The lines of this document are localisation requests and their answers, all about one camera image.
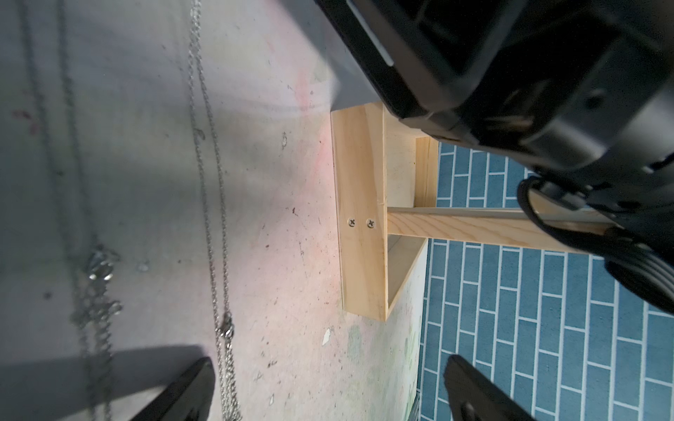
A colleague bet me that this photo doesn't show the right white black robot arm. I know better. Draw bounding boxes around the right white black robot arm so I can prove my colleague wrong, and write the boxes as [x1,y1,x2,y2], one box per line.
[319,1,673,313]

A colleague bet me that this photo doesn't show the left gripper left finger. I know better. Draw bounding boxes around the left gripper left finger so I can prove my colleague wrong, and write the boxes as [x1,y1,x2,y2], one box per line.
[132,357,215,421]

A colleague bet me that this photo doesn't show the wooden jewelry display stand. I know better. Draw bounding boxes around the wooden jewelry display stand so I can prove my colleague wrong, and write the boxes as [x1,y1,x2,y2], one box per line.
[330,102,617,323]

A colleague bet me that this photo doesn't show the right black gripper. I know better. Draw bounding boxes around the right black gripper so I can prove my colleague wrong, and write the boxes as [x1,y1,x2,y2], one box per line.
[313,0,674,222]

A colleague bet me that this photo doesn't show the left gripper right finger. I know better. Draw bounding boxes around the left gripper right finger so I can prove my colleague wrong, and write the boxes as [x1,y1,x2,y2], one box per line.
[443,354,535,421]

